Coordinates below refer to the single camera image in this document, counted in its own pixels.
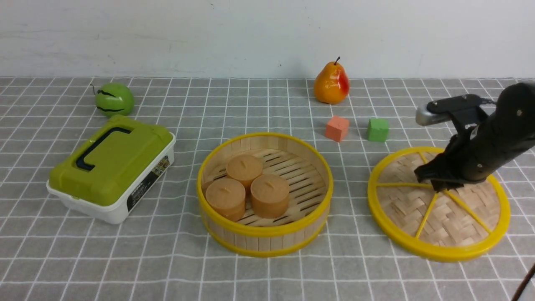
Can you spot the orange yellow toy pear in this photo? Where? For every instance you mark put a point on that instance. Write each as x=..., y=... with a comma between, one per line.
x=332, y=84

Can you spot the green toy apple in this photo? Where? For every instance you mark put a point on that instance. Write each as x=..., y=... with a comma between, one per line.
x=113, y=98

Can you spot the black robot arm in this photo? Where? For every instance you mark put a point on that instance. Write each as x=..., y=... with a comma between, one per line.
x=511, y=126

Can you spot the yellow bamboo steamer lid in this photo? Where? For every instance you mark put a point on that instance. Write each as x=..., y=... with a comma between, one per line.
x=451, y=225

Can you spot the brown bun back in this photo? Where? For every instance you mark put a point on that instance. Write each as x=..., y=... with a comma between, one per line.
x=245, y=169

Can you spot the green foam cube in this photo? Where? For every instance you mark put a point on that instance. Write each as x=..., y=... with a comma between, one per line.
x=377, y=130

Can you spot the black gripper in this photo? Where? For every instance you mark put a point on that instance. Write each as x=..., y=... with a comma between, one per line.
x=459, y=164

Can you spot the orange foam cube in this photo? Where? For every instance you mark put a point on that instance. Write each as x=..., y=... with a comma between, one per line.
x=337, y=128

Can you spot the brown bun front right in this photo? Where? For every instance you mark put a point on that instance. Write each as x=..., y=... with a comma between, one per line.
x=270, y=196

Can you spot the brown bun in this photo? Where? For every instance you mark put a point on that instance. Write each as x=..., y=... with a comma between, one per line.
x=270, y=196
x=227, y=197
x=245, y=169

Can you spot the grey checked tablecloth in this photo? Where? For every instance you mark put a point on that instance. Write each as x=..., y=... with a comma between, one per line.
x=162, y=252

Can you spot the green lidded white box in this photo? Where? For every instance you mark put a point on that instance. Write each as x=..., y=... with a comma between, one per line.
x=111, y=172

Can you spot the brown bun front left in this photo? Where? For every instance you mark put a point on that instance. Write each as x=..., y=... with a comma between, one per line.
x=227, y=197

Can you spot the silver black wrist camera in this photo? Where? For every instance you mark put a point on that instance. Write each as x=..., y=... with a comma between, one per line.
x=464, y=111

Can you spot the yellow bamboo steamer basket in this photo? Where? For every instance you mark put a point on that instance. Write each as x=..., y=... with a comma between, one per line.
x=310, y=193

